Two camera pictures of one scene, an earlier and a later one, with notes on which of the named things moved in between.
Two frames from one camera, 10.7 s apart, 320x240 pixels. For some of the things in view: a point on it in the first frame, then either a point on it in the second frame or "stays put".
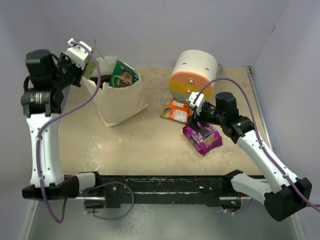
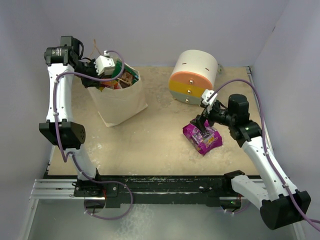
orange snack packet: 176,110 -> 113,84
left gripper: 79,71 -> 92,82
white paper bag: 115,105 stays put
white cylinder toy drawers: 192,71 stays put
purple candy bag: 206,139 stays put
